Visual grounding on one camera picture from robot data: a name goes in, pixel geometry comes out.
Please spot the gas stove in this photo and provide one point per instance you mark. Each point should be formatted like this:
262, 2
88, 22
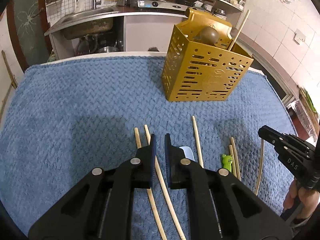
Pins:
152, 4

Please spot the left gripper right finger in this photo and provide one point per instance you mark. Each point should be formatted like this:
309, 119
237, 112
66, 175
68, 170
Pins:
219, 205

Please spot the yellow perforated utensil holder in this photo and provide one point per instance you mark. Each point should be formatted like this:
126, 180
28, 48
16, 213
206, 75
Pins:
194, 71

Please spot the blue textured towel mat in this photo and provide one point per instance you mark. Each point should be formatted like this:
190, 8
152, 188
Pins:
67, 118

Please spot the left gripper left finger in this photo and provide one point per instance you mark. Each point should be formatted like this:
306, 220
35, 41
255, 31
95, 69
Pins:
100, 205

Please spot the light blue plastic spoon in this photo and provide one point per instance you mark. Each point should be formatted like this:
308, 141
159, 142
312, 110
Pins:
188, 153

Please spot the white wall socket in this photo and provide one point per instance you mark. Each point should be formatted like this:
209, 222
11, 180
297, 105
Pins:
299, 37

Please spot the steel sink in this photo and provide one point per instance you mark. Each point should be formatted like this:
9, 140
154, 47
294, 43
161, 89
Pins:
88, 22

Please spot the wooden stick against wall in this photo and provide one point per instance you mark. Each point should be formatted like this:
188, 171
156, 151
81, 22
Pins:
11, 75

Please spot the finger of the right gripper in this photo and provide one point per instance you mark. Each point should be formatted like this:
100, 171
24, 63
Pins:
273, 137

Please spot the dark framed glass door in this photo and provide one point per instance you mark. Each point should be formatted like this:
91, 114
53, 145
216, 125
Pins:
27, 22

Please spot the green frog handle utensil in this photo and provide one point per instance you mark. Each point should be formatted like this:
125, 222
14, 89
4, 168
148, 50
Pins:
226, 162

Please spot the wooden chopstick in holder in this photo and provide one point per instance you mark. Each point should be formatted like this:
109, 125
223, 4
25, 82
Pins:
239, 30

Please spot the person's right hand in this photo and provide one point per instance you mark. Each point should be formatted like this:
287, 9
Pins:
309, 199

